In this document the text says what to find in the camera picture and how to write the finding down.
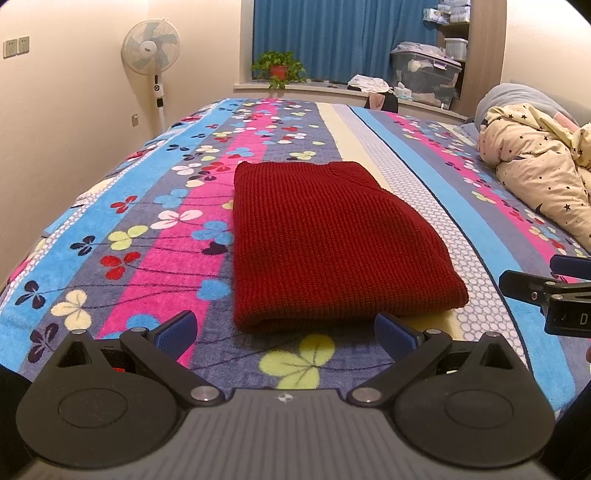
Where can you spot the blue curtain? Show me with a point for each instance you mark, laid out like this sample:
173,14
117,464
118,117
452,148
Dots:
346,37

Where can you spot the floral striped blanket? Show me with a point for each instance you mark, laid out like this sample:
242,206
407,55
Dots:
138,258

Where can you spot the stacked clear storage boxes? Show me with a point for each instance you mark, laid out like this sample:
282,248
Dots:
457,10

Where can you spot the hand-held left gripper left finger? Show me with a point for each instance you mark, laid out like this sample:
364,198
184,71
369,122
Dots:
175,334

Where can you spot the black bag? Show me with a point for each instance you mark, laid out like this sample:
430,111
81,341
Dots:
391,102

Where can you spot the white standing fan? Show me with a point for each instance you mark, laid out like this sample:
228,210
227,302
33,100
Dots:
150,46

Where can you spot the large clear storage bin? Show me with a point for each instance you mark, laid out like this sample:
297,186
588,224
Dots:
425,74

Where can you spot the cream star-print quilt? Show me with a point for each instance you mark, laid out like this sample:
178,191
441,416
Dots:
545,184

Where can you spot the potted green plant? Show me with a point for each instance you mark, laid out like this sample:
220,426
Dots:
278,71

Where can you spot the grey pillow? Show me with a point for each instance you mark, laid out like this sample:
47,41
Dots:
512,94

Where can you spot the small clear storage box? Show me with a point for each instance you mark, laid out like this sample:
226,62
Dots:
435,16

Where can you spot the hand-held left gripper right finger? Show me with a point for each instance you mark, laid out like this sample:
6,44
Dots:
392,334

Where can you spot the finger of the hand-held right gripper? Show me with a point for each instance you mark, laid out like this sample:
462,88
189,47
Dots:
524,284
572,267

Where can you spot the lidded clear storage box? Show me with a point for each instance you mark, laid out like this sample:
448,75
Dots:
456,48

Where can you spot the pink cloth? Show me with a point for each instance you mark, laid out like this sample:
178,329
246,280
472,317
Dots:
377,100

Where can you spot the tissue box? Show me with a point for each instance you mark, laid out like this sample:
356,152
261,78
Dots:
403,91

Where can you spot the pile of white clothes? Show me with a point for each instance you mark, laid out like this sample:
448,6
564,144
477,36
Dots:
368,83

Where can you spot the wooden shelf unit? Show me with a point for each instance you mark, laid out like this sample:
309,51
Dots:
487,55

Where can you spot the red knit sweater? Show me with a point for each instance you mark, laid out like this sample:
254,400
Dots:
332,240

